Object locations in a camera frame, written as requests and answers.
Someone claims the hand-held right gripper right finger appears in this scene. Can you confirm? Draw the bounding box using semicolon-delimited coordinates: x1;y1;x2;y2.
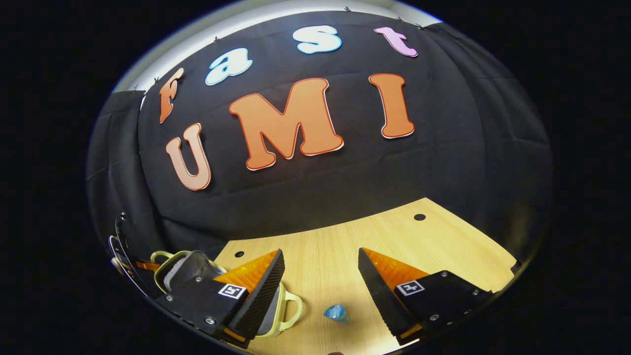
358;248;493;346

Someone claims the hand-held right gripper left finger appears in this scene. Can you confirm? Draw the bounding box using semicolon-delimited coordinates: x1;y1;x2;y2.
154;249;285;350

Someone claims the cream suitcase with grey lining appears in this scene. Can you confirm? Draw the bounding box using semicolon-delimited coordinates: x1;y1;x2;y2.
150;250;304;339

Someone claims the blue skin care bottle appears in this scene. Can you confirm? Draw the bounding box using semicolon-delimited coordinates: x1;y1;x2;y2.
323;304;351;324

